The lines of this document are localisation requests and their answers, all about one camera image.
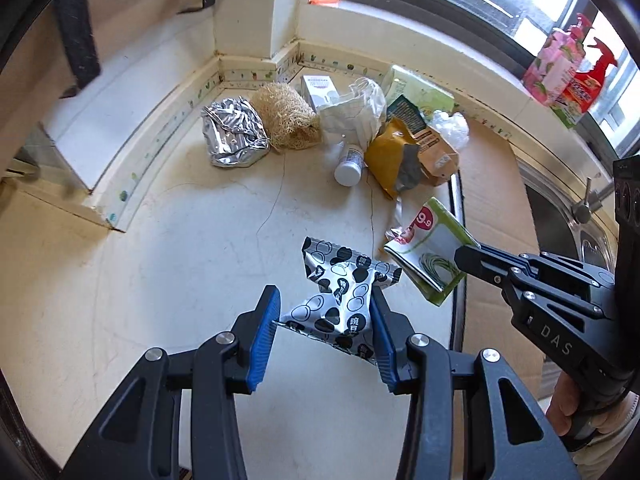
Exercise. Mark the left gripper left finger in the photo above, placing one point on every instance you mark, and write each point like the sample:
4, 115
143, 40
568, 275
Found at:
230, 363

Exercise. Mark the black white patterned wrapper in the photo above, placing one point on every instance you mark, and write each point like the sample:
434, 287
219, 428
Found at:
338, 312

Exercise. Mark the green white snack packet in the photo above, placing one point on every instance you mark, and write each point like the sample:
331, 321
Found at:
425, 250

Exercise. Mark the clear plastic bag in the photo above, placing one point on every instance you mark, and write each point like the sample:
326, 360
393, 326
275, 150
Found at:
453, 128

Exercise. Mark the brown kraft box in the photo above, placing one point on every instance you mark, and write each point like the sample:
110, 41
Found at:
438, 159

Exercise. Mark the steel kitchen faucet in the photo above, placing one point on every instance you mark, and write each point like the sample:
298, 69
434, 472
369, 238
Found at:
591, 202

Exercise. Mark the red spray cleaner bottle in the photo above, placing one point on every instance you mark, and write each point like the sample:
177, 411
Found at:
584, 88

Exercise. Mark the small white pill bottle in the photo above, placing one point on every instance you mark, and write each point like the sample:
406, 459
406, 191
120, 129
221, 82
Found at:
348, 171

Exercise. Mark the light green tissue pack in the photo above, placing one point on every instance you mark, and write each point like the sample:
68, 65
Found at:
422, 93

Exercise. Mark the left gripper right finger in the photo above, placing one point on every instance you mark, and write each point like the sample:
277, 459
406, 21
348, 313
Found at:
415, 365

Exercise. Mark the white crumpled paper bag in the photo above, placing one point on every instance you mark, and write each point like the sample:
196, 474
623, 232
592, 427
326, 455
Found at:
355, 117

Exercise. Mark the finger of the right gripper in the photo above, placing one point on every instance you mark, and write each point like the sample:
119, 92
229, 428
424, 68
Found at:
491, 265

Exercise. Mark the beige loofah sponge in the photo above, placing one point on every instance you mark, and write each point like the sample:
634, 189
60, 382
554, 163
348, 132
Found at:
289, 121

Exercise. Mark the wooden cutting board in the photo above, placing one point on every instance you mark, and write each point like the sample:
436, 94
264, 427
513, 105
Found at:
34, 67

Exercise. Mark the brown cardboard sheet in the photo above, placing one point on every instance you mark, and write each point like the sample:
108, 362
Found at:
497, 213

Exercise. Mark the silver foil bag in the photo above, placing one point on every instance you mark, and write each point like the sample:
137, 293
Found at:
234, 134

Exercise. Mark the dark green packet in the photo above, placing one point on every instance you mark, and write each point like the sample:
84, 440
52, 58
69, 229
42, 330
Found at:
410, 114

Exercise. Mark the stainless steel double sink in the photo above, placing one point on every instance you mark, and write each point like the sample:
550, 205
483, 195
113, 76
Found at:
557, 231

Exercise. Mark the pink soap pump bottle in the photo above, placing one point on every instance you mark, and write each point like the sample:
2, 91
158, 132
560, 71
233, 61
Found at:
557, 62

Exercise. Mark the yellow brown paper bag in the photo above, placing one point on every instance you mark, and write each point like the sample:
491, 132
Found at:
392, 158

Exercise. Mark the white blue medicine box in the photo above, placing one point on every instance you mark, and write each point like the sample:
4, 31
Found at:
318, 91

